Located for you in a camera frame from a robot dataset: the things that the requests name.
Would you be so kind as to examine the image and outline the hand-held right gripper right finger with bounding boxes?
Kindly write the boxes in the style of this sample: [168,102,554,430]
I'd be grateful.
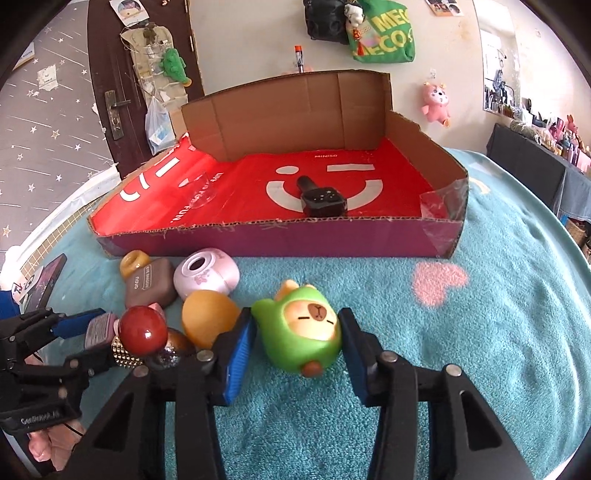
[337,307,536,480]

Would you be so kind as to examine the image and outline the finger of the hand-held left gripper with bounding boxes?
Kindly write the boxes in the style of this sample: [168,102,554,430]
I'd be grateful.
[0,308,106,347]
[9,347,116,384]

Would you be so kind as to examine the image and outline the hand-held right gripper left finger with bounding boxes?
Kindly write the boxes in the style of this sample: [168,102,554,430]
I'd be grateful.
[69,307,257,480]

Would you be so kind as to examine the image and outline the pink bottle with studded cap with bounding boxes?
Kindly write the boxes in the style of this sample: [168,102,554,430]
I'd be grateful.
[84,313,145,369]

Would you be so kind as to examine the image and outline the orange ball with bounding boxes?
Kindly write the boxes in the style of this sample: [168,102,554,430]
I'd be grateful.
[181,290,241,350]

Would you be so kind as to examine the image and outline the glitter bottle with red cap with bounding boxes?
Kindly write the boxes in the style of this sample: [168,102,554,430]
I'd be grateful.
[117,305,197,370]

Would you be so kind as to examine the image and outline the green capybara squishy toy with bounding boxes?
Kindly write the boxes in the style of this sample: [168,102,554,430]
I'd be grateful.
[252,279,343,378]

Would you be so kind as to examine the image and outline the cardboard box with red lining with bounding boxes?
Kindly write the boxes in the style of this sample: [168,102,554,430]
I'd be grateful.
[88,69,469,259]

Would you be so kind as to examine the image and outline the person's left hand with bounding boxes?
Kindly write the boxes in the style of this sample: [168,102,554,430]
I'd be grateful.
[25,427,86,472]

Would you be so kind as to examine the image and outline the black smartphone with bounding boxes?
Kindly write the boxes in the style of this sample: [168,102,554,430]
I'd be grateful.
[28,253,68,315]

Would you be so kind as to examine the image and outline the round pink white bottle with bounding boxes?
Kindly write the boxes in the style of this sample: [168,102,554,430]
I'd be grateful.
[173,248,240,301]

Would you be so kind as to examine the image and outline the black nail polish bottle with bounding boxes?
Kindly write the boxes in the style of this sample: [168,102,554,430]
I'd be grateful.
[295,174,349,217]

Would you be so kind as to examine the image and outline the clear glass cup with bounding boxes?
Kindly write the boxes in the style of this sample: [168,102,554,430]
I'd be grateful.
[182,171,222,208]

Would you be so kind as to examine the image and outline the white plastic bag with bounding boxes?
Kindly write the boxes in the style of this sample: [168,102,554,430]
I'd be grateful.
[144,95,176,155]

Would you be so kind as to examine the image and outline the dark table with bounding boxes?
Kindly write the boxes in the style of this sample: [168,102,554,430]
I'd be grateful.
[487,122,591,222]

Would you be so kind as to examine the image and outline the dark wooden door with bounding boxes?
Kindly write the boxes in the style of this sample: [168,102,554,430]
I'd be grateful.
[88,0,206,178]

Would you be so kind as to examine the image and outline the pink plush toy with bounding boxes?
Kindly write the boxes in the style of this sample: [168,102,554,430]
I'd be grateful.
[420,82,452,127]

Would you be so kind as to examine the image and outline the clear hanging organiser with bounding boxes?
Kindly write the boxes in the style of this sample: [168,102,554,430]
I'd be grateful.
[121,23,190,112]

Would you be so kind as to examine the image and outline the green plush toy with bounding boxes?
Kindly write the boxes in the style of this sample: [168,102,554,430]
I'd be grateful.
[161,47,192,88]

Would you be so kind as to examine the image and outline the row of small colourful items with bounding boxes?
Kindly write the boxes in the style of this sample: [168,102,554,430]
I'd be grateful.
[508,108,591,171]

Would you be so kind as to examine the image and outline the round print card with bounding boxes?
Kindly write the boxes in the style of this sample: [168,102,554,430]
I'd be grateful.
[109,0,148,24]

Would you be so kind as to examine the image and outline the green tote bag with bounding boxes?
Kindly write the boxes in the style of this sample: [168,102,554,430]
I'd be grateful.
[351,0,416,64]

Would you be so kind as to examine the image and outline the black bag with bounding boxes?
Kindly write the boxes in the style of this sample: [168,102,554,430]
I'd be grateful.
[303,0,352,44]

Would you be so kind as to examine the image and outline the small white plush dog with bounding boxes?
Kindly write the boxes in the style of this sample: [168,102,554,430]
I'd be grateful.
[344,2,368,26]

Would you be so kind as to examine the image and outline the metal door handle plate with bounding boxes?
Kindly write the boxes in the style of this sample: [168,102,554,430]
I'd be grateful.
[104,90,127,139]

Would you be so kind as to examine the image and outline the wall mirror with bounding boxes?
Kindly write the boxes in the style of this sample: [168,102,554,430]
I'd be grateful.
[475,0,520,114]

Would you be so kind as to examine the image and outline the photo cards on wall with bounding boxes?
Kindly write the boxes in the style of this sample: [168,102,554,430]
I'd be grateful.
[425,0,465,17]

